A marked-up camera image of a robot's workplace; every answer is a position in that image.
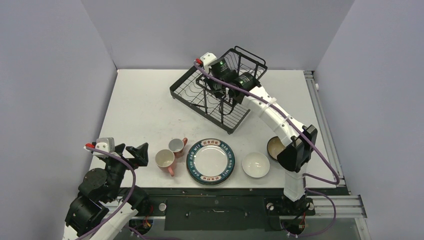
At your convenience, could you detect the small pink mug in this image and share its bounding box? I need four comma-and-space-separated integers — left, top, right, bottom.
168, 137, 188, 159

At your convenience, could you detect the green rimmed white plate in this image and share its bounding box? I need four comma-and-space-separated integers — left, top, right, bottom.
186, 138, 236, 186

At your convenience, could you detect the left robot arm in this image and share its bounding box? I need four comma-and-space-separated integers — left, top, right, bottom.
62, 138, 153, 240

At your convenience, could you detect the dark bowl beige inside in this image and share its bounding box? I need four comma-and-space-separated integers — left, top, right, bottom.
266, 136, 286, 161

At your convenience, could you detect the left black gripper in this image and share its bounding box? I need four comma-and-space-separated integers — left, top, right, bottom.
104, 141, 148, 201

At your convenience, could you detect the large pink mug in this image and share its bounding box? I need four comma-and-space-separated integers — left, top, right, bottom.
154, 149, 177, 177

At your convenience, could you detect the aluminium rail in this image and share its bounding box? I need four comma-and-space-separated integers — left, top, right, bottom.
303, 70, 367, 219

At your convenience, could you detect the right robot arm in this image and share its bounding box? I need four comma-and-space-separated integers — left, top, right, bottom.
196, 53, 318, 214

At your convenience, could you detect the black base panel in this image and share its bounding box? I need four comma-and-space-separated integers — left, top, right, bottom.
96, 187, 347, 233

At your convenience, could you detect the white bowl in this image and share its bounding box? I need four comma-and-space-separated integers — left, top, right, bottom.
242, 152, 270, 179

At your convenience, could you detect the black wire dish rack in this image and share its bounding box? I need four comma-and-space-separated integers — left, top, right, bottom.
169, 46, 268, 134

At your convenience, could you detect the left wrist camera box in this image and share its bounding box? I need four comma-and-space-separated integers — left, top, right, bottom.
83, 137, 115, 158

